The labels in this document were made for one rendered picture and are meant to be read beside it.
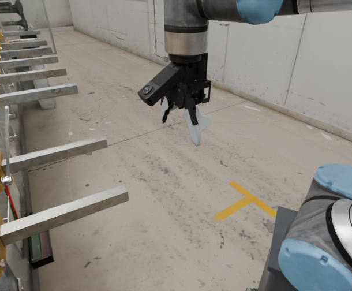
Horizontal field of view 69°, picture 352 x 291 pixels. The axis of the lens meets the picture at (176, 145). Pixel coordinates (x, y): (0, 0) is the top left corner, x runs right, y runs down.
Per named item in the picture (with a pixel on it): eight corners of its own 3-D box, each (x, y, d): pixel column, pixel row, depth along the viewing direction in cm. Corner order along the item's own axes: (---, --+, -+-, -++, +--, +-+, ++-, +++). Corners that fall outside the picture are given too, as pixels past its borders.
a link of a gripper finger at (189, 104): (202, 122, 57) (188, 85, 57) (197, 124, 56) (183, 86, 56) (191, 126, 61) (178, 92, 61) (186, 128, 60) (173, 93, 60)
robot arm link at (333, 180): (364, 220, 72) (392, 171, 63) (355, 264, 61) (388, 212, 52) (307, 197, 80) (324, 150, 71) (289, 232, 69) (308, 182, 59)
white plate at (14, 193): (21, 193, 82) (10, 168, 76) (24, 257, 62) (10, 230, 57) (18, 194, 81) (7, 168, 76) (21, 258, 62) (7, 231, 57)
